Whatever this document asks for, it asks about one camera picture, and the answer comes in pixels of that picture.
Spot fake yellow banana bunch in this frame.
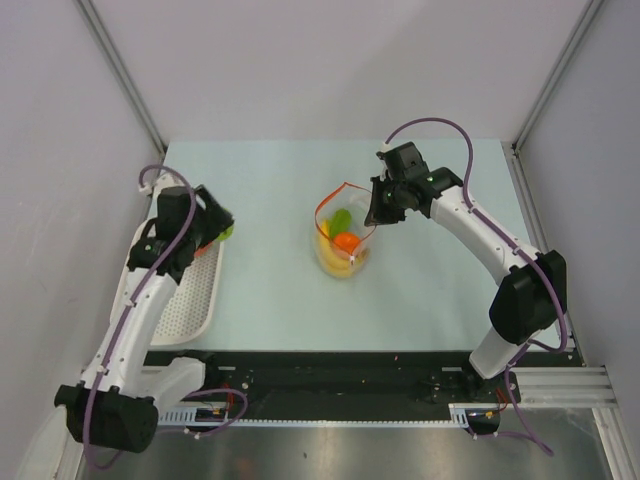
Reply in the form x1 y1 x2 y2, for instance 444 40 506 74
316 220 370 279

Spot white slotted cable duct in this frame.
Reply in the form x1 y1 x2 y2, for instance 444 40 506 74
157 403 471 429

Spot fake green leaf vegetable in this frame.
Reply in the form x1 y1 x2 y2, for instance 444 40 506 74
328 208 352 239

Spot fake watermelon slice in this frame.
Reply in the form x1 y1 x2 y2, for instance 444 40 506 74
194 242 214 258

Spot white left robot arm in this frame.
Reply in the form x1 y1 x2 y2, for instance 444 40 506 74
54 185 234 453

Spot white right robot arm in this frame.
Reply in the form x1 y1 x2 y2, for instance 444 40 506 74
365 168 568 401

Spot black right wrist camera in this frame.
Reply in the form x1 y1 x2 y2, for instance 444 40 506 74
377 142 430 181

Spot fake orange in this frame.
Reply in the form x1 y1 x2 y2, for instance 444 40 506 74
331 231 361 255

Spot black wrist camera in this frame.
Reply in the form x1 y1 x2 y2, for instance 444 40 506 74
155 186 191 241
377 142 430 181

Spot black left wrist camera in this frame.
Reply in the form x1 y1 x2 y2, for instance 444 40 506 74
155 186 191 241

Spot aluminium frame rail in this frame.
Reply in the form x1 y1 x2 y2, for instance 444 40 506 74
74 364 616 407

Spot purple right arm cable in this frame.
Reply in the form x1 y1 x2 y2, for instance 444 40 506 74
379 117 571 456

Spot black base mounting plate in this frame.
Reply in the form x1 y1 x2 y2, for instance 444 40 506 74
144 349 586 421

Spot clear zip top bag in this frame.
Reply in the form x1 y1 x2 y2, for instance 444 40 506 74
312 182 376 279

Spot fake green apple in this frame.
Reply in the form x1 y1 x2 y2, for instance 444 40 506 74
216 226 234 242

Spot white perforated plastic basket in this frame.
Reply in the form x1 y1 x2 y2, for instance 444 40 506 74
110 241 225 350

